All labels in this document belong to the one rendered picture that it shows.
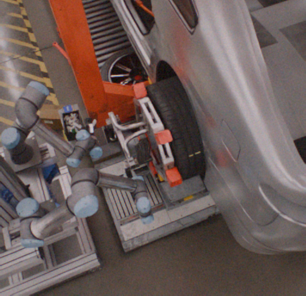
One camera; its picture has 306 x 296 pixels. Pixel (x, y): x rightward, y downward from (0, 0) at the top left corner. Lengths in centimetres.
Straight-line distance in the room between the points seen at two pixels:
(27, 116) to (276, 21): 185
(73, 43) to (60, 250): 149
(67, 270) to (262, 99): 189
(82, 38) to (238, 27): 98
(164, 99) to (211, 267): 139
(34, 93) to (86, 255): 129
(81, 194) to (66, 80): 237
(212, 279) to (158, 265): 41
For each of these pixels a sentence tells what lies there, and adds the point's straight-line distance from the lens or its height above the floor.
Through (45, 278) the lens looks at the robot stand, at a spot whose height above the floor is 23.
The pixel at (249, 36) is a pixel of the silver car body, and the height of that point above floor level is 179.
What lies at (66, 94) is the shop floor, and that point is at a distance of 390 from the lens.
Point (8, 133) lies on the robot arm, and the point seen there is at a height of 105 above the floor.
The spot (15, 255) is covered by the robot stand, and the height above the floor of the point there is 74.
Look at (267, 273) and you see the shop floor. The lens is 303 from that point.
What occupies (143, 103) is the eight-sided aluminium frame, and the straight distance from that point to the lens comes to 224.
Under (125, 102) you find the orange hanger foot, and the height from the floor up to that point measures 69.
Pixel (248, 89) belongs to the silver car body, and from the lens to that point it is 155.
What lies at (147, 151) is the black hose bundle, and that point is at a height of 102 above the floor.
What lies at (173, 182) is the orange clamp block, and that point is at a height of 87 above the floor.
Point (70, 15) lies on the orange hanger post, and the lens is 216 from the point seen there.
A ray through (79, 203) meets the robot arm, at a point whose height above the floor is 129.
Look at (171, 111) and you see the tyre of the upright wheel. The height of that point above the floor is 117.
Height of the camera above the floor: 288
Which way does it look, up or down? 58 degrees down
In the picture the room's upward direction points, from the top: 6 degrees counter-clockwise
